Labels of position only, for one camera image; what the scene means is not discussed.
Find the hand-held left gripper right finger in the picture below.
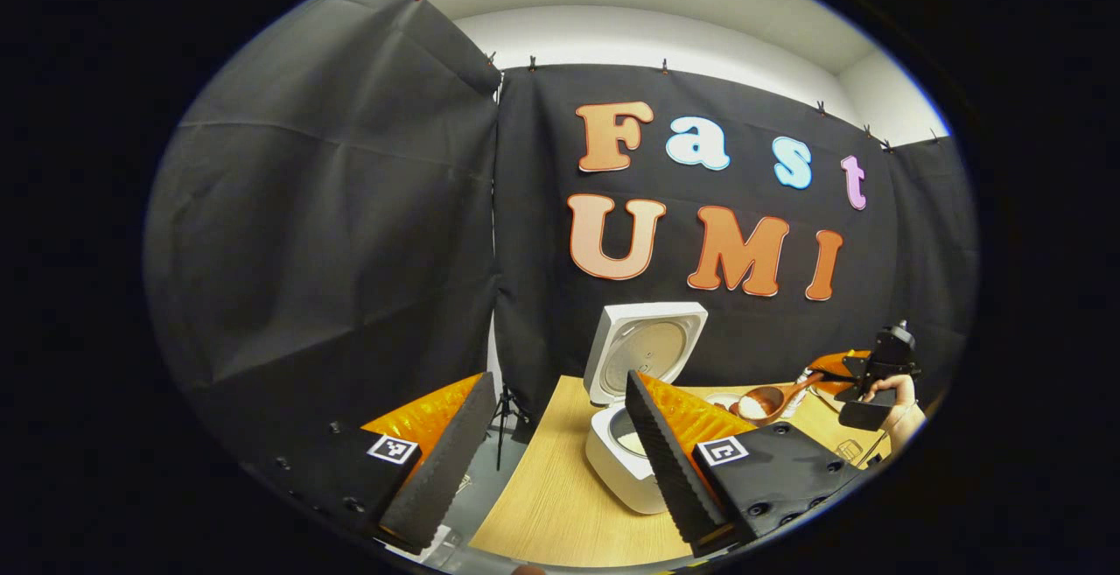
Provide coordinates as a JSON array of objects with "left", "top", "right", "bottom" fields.
[{"left": 624, "top": 370, "right": 867, "bottom": 558}]

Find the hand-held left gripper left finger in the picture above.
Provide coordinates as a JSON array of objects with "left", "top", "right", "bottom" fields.
[{"left": 262, "top": 371, "right": 500, "bottom": 554}]

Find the brown wooden spoon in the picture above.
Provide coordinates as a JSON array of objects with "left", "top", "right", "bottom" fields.
[{"left": 738, "top": 371, "right": 828, "bottom": 427}]

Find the white rice cooker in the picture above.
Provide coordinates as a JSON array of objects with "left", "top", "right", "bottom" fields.
[{"left": 584, "top": 301, "right": 710, "bottom": 515}]

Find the black tripod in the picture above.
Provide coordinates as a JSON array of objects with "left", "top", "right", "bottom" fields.
[{"left": 487, "top": 382, "right": 530, "bottom": 471}]

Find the black backdrop cloth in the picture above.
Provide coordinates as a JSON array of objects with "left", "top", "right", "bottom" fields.
[{"left": 144, "top": 0, "right": 979, "bottom": 515}]

